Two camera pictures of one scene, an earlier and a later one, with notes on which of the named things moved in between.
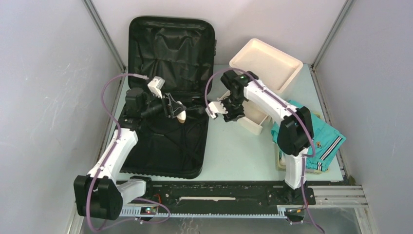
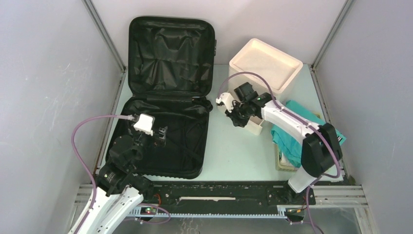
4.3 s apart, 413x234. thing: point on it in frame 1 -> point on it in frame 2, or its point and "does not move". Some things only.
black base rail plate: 164,193 does not move
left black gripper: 167,109 -> 155,140
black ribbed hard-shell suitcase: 175,55 does not move
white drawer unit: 276,69 does not move
